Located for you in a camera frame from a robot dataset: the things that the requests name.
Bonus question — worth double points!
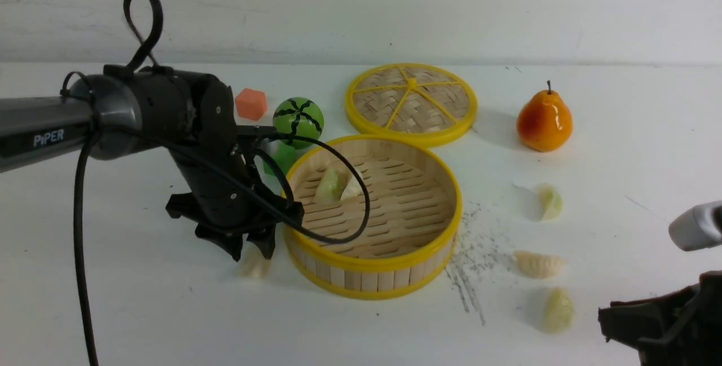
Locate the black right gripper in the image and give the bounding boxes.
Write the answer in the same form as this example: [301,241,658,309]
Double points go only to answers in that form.
[598,271,721,365]

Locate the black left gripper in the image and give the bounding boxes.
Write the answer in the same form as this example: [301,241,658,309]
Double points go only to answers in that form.
[165,133,304,262]

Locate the white pleated dumpling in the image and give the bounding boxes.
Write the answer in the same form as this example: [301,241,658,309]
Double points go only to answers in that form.
[239,248,272,279]
[512,250,565,280]

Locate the green translucent dumpling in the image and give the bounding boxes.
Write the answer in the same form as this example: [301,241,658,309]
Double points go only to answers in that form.
[314,167,345,205]

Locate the pale green dumpling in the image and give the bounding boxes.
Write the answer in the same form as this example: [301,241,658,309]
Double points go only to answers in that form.
[541,287,575,334]

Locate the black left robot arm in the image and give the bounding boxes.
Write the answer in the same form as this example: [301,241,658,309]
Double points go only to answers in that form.
[1,65,304,261]

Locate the bamboo steamer tray yellow rim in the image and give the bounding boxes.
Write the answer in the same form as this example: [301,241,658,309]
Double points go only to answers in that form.
[285,135,463,300]

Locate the bamboo steamer lid yellow rim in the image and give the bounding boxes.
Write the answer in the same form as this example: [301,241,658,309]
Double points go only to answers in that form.
[345,63,479,148]

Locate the green cube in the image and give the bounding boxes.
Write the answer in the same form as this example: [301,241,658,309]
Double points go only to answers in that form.
[265,142,298,176]

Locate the toy watermelon ball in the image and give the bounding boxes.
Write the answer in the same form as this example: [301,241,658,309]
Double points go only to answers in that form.
[272,97,325,150]

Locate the orange cube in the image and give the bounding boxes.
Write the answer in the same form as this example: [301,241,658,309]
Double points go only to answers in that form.
[234,88,267,121]

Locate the orange toy pear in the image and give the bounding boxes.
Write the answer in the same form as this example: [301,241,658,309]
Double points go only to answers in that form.
[516,80,574,153]

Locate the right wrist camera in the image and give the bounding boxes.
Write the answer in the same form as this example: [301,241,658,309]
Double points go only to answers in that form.
[668,201,721,252]

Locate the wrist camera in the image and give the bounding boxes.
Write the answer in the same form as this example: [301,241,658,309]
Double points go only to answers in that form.
[236,125,279,142]
[668,201,721,252]

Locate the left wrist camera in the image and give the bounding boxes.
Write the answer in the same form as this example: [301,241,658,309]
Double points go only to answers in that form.
[236,125,279,142]

